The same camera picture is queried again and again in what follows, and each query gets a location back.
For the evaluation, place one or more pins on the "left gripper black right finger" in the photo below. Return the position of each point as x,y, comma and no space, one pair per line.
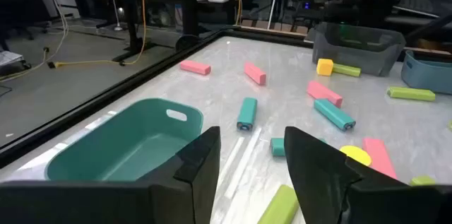
353,195

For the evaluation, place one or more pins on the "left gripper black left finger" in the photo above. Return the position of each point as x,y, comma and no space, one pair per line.
106,203

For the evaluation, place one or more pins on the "yellow foam cylinder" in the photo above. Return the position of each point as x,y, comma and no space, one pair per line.
355,154

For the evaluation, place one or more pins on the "red foam block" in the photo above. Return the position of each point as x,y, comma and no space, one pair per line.
379,157

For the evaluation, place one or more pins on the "lime green foam block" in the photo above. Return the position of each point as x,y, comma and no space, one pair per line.
347,70
450,125
422,181
279,206
411,94

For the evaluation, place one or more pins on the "teal foam block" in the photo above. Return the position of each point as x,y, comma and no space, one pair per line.
277,147
247,112
333,113

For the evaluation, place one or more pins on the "pink foam block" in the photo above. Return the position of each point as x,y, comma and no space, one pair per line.
195,67
323,93
255,73

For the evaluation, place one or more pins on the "yellow foam cube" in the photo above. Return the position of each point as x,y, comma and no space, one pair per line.
325,67

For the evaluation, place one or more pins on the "dark green plastic bin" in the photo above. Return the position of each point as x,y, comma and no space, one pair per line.
116,153

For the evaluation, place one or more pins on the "blue-grey plastic bin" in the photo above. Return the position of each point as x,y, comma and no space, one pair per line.
427,75

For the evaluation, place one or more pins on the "grey translucent plastic bin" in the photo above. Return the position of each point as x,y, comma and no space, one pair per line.
356,51

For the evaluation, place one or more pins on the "black stand with round base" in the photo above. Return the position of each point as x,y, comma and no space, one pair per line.
189,12

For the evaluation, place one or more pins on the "black table frame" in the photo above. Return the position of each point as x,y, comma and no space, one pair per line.
106,98

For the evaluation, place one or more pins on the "black frame post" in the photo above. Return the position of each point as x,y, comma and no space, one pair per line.
131,8

